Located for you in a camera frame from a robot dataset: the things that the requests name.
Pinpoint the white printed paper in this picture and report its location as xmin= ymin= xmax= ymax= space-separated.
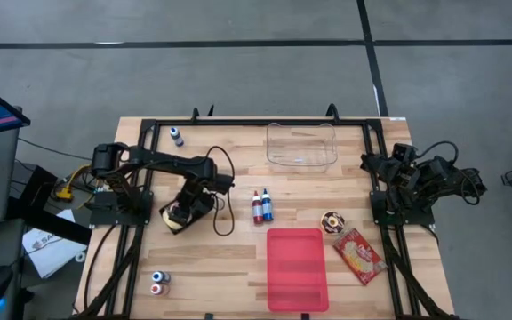
xmin=21 ymin=208 xmax=89 ymax=280

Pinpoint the red snack packet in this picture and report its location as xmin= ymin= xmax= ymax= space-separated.
xmin=332 ymin=228 xmax=389 ymax=286

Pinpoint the dark blue grey-label bottle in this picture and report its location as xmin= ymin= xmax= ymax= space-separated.
xmin=169 ymin=126 xmax=185 ymax=148

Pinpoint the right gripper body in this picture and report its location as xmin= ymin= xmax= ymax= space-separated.
xmin=378 ymin=156 xmax=420 ymax=188

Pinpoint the black metal beam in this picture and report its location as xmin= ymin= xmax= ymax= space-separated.
xmin=6 ymin=197 xmax=93 ymax=246

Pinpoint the small black tray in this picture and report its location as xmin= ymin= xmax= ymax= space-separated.
xmin=158 ymin=193 xmax=216 ymax=236

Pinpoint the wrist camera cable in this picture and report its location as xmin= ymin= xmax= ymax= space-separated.
xmin=415 ymin=140 xmax=488 ymax=206
xmin=205 ymin=145 xmax=236 ymax=237

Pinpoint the blue ink bottle tall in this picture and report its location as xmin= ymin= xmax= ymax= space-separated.
xmin=260 ymin=188 xmax=275 ymax=222

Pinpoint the chocolate donut with sprinkles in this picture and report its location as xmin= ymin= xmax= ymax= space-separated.
xmin=320 ymin=210 xmax=346 ymax=236

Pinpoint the yellow cable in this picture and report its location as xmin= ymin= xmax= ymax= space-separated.
xmin=53 ymin=163 xmax=106 ymax=202

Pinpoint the black box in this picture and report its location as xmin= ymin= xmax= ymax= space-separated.
xmin=15 ymin=164 xmax=58 ymax=204

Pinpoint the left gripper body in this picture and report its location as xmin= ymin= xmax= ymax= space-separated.
xmin=178 ymin=181 xmax=216 ymax=218

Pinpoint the thin black floor cable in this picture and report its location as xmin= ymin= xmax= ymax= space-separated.
xmin=18 ymin=134 xmax=111 ymax=159

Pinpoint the red plastic tray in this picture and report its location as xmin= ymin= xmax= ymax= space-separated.
xmin=266 ymin=228 xmax=331 ymax=314

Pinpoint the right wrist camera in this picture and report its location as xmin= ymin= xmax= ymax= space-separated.
xmin=392 ymin=142 xmax=417 ymax=164

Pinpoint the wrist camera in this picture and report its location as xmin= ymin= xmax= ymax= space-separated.
xmin=392 ymin=142 xmax=417 ymax=164
xmin=213 ymin=173 xmax=236 ymax=196

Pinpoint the chocolate donut with white stripes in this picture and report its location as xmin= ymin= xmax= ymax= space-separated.
xmin=162 ymin=204 xmax=187 ymax=231

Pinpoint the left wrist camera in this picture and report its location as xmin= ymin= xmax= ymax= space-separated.
xmin=213 ymin=173 xmax=236 ymax=196

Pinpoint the black cable bundle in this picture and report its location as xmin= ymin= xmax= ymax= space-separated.
xmin=76 ymin=224 xmax=146 ymax=320
xmin=380 ymin=225 xmax=457 ymax=320

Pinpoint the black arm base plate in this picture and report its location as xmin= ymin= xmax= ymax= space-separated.
xmin=88 ymin=189 xmax=155 ymax=228
xmin=369 ymin=189 xmax=436 ymax=227

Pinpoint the clear plastic tray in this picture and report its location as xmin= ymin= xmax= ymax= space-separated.
xmin=263 ymin=122 xmax=340 ymax=173

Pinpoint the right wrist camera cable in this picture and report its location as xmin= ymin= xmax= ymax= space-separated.
xmin=415 ymin=140 xmax=488 ymax=206

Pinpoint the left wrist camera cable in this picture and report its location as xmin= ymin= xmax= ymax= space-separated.
xmin=205 ymin=145 xmax=236 ymax=237

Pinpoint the black aluminium table frame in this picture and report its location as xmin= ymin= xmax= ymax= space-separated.
xmin=73 ymin=117 xmax=457 ymax=320

